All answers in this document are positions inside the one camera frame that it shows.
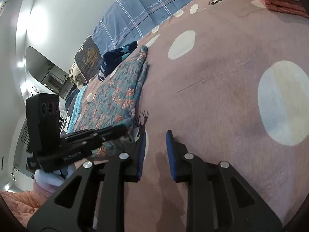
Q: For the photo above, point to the beige clothes pile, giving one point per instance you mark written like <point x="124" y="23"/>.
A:
<point x="76" y="76"/>

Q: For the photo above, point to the person's left hand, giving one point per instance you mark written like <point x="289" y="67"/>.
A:
<point x="52" y="176"/>

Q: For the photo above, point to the blue plaid cloth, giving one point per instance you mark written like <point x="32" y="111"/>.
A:
<point x="144" y="4"/>

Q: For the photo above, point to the pink folded garment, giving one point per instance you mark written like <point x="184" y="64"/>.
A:
<point x="284" y="6"/>

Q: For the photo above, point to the salmon fleece clothing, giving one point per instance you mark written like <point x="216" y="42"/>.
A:
<point x="17" y="205"/>

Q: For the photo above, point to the dark blue fluffy throw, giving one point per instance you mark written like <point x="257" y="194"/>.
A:
<point x="71" y="99"/>

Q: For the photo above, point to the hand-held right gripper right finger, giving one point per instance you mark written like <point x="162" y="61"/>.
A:
<point x="171" y="157"/>

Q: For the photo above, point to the navy star blanket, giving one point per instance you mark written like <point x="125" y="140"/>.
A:
<point x="111" y="58"/>

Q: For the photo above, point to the pink polka dot quilt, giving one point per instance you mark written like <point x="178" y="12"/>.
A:
<point x="217" y="77"/>

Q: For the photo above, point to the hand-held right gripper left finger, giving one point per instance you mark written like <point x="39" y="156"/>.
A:
<point x="142" y="157"/>

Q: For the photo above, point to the floral shirt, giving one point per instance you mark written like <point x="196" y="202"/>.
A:
<point x="115" y="89"/>

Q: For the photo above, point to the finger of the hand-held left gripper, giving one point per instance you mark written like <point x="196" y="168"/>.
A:
<point x="72" y="157"/>
<point x="96" y="134"/>

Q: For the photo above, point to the dark tree print pillow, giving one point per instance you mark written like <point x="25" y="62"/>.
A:
<point x="88" y="55"/>

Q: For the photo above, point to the person's left forearm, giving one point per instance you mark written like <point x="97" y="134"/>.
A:
<point x="39" y="191"/>

